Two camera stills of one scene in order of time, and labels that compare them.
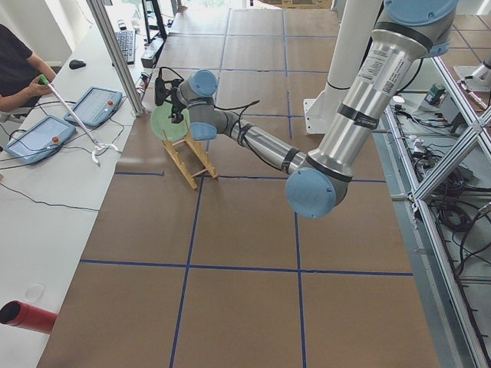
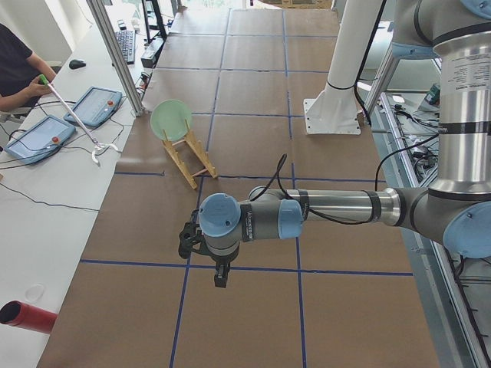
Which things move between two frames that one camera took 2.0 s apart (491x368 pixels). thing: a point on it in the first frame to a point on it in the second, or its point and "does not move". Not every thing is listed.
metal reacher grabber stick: (98, 146) does not move
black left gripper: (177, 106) to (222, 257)
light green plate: (159, 121) does not move
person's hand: (34, 90) does not move
